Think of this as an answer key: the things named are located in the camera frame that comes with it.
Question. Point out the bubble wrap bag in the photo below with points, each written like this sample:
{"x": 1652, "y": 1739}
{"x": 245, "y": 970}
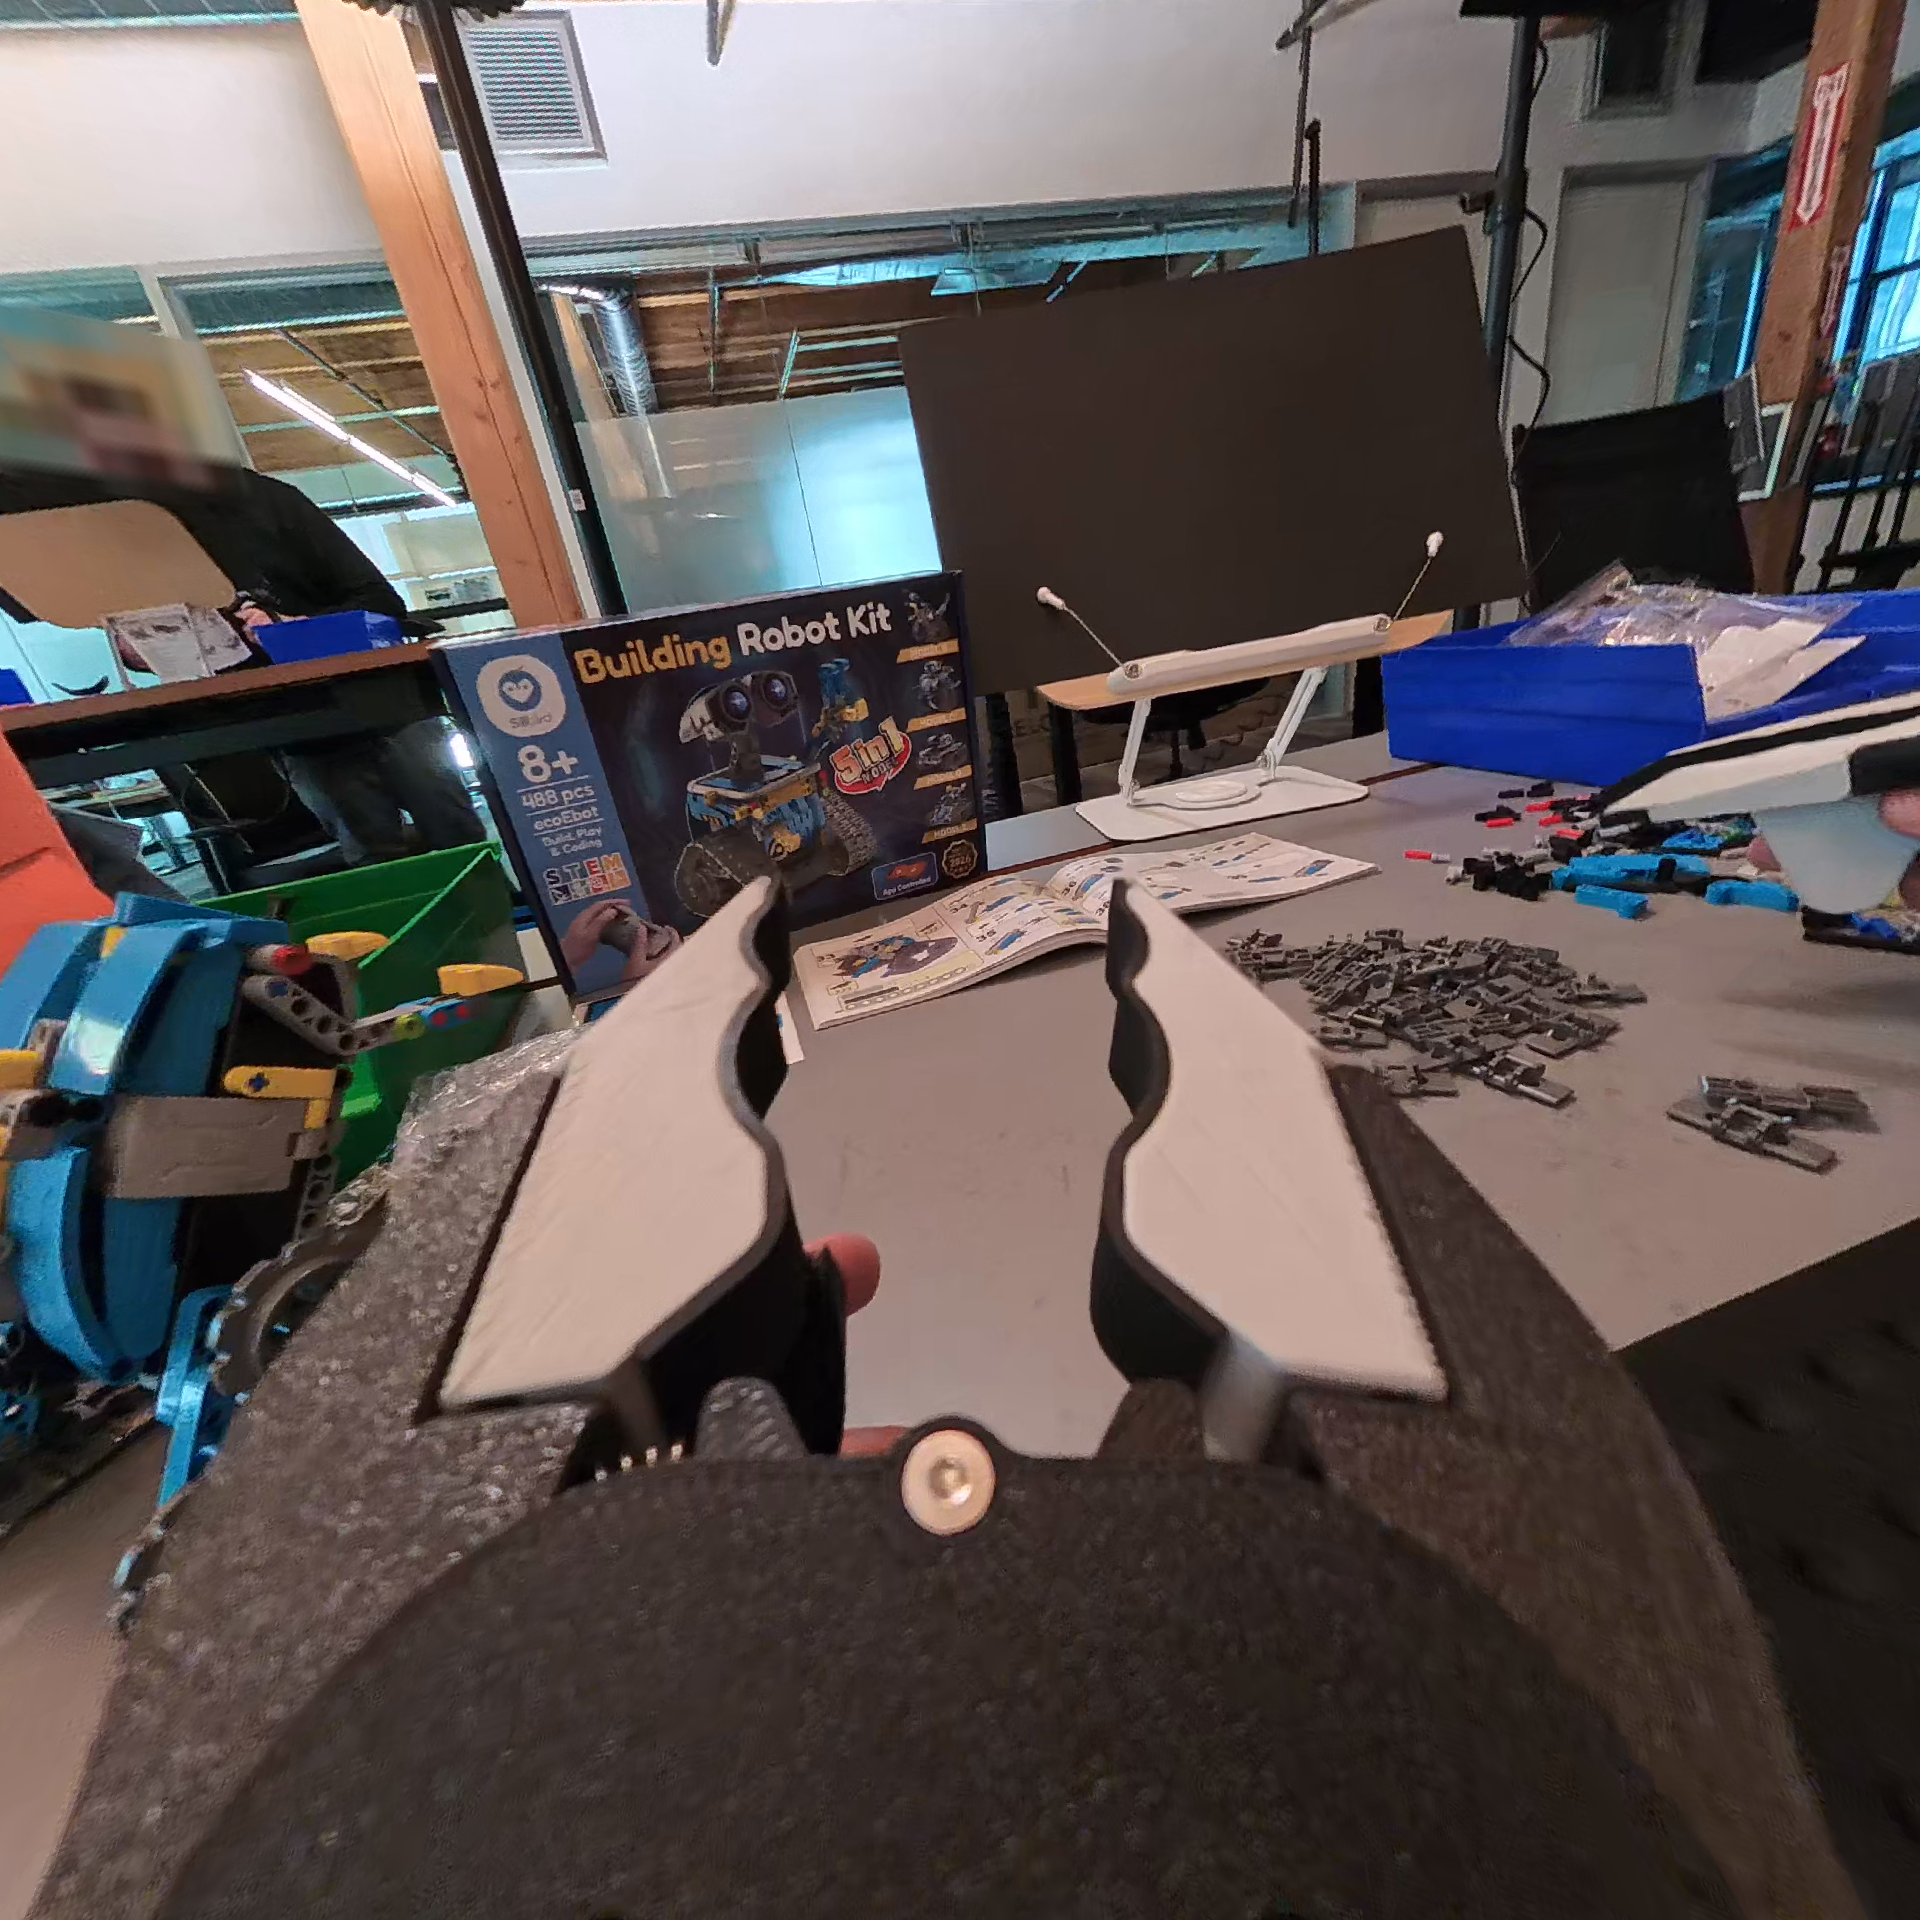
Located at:
{"x": 483, "y": 1093}

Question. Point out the orange chair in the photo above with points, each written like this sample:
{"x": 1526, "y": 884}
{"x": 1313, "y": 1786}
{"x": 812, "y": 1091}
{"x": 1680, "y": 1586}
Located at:
{"x": 38, "y": 853}

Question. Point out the blue plastic bin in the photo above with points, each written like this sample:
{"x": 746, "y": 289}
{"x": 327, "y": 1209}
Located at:
{"x": 1530, "y": 706}

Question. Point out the red white sign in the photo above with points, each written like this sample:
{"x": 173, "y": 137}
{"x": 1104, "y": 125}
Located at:
{"x": 1818, "y": 148}

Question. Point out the grey desk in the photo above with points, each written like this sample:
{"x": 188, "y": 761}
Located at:
{"x": 1499, "y": 1199}

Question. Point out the person's left hand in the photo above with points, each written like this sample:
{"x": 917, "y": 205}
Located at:
{"x": 850, "y": 1274}

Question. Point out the silver air duct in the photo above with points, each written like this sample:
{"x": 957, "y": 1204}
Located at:
{"x": 616, "y": 351}

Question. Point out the pile of grey track links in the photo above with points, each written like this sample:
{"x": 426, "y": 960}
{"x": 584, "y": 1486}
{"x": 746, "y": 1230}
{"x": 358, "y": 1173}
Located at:
{"x": 1440, "y": 996}

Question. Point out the heap of loose toy parts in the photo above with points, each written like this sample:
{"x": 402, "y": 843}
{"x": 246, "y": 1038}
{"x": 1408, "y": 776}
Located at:
{"x": 1592, "y": 870}

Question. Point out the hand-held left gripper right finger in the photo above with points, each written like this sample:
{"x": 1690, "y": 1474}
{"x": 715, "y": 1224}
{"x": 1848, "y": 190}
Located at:
{"x": 1277, "y": 1199}

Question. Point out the wooden pillar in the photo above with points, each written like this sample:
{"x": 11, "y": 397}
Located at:
{"x": 437, "y": 301}
{"x": 1825, "y": 301}

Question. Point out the black cloth screen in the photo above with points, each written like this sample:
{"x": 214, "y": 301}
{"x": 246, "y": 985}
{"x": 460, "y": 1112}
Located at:
{"x": 1636, "y": 494}

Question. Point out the blue storage bin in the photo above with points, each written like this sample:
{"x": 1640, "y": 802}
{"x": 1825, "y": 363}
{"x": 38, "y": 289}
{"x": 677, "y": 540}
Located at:
{"x": 322, "y": 633}

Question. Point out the instruction booklet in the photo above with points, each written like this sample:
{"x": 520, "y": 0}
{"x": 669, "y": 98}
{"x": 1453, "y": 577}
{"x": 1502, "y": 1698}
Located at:
{"x": 1052, "y": 899}

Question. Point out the black perforated pad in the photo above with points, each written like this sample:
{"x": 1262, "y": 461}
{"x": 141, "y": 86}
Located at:
{"x": 1800, "y": 1498}

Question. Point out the dark blue robot kit box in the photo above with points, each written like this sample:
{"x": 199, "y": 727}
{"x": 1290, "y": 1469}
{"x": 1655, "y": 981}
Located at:
{"x": 720, "y": 749}

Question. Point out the wall air vent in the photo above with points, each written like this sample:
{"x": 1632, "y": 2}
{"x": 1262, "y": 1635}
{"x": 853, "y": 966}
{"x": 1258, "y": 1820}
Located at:
{"x": 524, "y": 82}

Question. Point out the person's right hand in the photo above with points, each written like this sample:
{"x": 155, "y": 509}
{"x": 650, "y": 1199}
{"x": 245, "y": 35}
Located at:
{"x": 1904, "y": 818}

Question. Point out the wooden background table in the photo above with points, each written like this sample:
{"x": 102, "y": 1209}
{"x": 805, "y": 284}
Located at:
{"x": 225, "y": 696}

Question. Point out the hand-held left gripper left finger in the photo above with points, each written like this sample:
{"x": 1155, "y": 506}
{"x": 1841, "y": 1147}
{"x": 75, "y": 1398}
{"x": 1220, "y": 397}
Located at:
{"x": 631, "y": 1199}

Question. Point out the black pole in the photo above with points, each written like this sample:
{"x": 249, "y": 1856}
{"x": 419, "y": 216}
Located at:
{"x": 511, "y": 301}

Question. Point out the green plastic bin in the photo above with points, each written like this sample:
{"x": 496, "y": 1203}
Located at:
{"x": 437, "y": 915}

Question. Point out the blue toy robot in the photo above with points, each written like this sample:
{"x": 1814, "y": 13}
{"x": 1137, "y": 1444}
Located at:
{"x": 90, "y": 1081}

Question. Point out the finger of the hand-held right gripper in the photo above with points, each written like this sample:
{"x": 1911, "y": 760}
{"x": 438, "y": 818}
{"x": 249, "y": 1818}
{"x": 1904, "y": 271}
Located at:
{"x": 1769, "y": 787}
{"x": 1830, "y": 733}

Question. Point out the black light stand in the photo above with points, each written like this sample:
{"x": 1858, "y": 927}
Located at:
{"x": 1509, "y": 224}

